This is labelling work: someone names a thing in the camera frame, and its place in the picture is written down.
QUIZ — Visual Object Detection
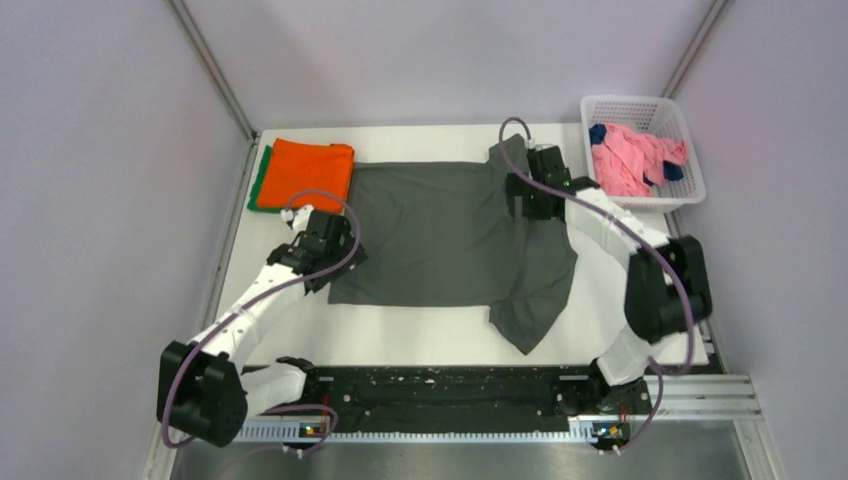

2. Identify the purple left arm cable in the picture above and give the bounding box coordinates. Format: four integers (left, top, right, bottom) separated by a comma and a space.
160, 190, 363, 452

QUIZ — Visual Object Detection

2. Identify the aluminium frame post left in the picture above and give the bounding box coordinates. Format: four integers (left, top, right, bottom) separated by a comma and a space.
165, 0, 257, 141

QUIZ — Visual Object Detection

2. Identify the aluminium frame post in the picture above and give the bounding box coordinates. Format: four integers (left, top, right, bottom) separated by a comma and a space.
661, 0, 734, 99
165, 0, 257, 141

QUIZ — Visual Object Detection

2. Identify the white plastic laundry basket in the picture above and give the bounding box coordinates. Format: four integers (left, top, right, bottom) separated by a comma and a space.
580, 95, 706, 213

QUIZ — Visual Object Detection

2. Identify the aluminium frame post right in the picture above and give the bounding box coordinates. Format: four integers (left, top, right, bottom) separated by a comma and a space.
661, 0, 734, 99

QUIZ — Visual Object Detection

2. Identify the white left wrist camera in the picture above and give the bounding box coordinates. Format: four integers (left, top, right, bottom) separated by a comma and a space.
280, 204, 314, 232

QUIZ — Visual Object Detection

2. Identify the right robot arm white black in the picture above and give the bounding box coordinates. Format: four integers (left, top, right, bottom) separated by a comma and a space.
505, 146, 713, 412

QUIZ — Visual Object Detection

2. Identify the white slotted cable duct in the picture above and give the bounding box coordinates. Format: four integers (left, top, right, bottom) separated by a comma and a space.
234, 418, 629, 446

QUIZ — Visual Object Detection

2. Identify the folded orange t-shirt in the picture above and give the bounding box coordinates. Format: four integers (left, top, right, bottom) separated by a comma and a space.
270, 138, 355, 214

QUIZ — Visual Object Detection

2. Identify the grey t-shirt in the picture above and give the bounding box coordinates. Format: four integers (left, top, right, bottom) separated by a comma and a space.
329, 136, 578, 354

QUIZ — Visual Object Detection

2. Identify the folded green t-shirt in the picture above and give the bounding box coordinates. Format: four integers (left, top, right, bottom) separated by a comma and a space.
247, 146, 292, 213

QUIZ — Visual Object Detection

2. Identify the pink crumpled t-shirt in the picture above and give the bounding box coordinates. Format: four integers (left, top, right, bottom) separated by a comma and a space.
589, 121, 689, 197

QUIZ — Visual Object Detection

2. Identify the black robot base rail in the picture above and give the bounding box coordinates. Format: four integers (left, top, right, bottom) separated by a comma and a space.
238, 362, 664, 435

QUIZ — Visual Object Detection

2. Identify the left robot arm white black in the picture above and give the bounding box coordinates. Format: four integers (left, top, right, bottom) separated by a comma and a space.
156, 206, 367, 448

